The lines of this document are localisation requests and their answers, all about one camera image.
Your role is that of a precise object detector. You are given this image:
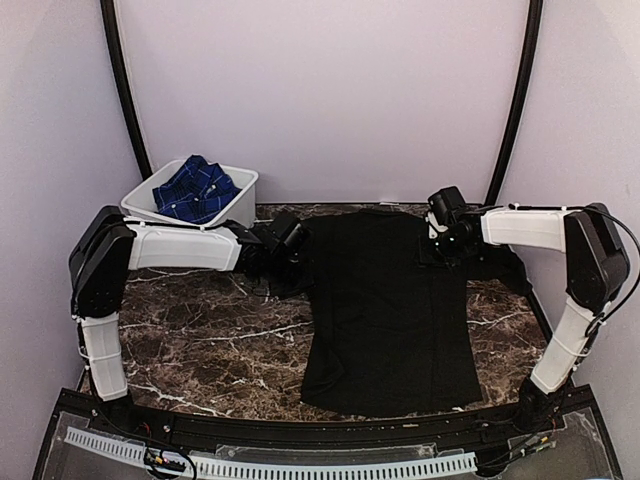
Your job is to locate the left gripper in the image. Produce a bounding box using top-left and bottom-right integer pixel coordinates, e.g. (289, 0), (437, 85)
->
(265, 252), (319, 299)

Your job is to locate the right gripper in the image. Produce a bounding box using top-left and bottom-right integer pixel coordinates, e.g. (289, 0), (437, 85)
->
(413, 229), (471, 269)

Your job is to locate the black long sleeve shirt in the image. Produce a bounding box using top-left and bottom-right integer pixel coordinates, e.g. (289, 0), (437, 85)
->
(300, 210), (531, 417)

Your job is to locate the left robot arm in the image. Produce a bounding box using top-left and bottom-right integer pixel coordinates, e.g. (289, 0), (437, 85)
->
(69, 205), (310, 436)

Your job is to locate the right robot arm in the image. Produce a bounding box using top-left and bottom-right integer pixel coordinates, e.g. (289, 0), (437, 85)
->
(426, 189), (632, 396)

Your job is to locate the blue plaid shirt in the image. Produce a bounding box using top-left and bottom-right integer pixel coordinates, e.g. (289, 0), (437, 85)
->
(152, 155), (241, 225)

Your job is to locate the white plastic bin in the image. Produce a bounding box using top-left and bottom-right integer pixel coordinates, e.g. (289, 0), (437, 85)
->
(121, 155), (259, 228)

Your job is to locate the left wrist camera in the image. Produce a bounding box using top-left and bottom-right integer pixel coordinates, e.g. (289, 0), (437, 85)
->
(267, 211), (310, 257)

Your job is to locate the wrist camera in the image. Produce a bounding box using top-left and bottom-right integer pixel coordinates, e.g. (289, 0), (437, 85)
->
(267, 211), (310, 257)
(426, 186), (467, 239)

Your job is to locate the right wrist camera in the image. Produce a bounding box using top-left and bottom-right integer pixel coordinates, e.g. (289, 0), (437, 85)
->
(426, 186), (467, 239)

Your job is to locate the right black frame post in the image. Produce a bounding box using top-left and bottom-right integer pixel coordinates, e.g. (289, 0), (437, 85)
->
(484, 0), (544, 206)

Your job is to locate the black frame post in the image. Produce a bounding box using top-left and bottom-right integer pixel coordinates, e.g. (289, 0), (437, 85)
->
(99, 0), (152, 180)
(484, 0), (544, 206)

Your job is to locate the white slotted cable duct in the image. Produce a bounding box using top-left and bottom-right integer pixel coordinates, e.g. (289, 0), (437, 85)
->
(64, 427), (477, 479)

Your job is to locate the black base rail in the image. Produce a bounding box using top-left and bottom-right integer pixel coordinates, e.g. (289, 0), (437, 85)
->
(34, 386), (622, 479)

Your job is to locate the left black frame post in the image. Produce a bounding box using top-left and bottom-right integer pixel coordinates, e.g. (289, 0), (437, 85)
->
(99, 0), (152, 180)

